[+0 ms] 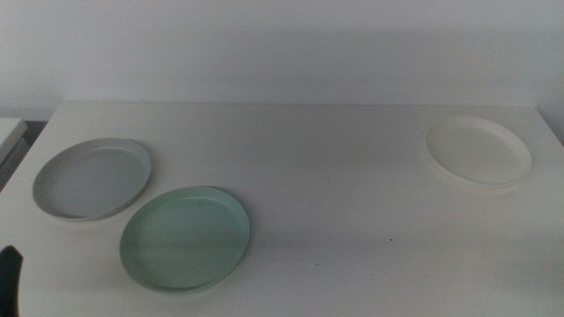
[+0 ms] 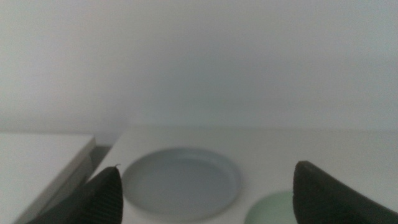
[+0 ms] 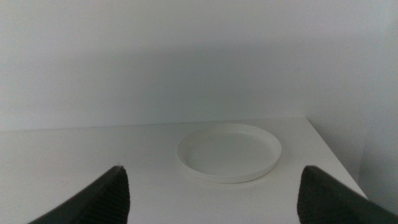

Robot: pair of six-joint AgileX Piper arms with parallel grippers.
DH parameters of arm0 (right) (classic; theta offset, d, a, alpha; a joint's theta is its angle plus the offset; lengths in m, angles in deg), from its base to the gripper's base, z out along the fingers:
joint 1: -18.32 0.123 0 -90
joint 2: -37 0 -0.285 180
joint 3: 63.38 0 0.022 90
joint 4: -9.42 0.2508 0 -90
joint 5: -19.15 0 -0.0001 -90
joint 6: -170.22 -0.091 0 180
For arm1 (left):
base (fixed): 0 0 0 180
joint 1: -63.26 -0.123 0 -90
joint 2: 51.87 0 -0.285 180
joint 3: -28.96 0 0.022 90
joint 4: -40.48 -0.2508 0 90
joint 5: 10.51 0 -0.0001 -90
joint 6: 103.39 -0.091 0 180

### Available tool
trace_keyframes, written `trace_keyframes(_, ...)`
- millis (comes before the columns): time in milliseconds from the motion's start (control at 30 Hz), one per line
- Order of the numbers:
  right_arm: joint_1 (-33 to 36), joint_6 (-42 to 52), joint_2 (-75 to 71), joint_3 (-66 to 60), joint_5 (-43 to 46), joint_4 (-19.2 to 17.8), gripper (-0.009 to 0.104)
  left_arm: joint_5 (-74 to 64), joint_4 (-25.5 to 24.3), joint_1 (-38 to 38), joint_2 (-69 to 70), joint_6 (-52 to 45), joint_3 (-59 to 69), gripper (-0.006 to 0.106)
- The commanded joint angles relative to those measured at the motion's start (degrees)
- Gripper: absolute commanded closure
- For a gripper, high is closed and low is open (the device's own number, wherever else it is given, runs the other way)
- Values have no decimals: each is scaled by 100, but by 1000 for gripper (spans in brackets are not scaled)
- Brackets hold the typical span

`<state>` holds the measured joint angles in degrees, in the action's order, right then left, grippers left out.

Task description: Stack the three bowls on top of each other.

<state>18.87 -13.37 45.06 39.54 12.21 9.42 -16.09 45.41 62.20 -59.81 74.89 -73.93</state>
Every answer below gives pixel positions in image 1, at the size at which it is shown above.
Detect grey shallow bowl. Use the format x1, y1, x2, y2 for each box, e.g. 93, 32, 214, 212
32, 137, 152, 222

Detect pale green shallow bowl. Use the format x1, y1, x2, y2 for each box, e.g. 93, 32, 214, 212
119, 185, 251, 293

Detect white shallow bowl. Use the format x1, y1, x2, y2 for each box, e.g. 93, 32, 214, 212
424, 114, 533, 188

